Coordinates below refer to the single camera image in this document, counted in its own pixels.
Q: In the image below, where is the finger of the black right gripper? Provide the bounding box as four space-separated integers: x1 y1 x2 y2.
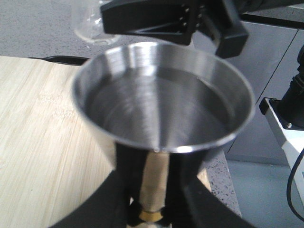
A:
201 0 248 58
100 0 202 45

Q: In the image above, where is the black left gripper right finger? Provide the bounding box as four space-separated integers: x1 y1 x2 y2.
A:
166 150 252 228

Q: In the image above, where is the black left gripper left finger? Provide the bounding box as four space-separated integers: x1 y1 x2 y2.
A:
53 143 147 228

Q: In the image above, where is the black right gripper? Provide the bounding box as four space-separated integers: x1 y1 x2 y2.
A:
280 47 304 128

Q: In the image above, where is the steel double jigger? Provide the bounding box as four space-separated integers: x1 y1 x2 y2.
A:
71 41 257 228

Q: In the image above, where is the clear glass beaker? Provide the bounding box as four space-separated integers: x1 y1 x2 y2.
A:
71 0 121 46

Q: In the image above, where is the wooden cutting board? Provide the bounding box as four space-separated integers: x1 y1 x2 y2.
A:
0 56 212 228

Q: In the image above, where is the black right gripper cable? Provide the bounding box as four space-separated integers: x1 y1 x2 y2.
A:
286 147 304 220

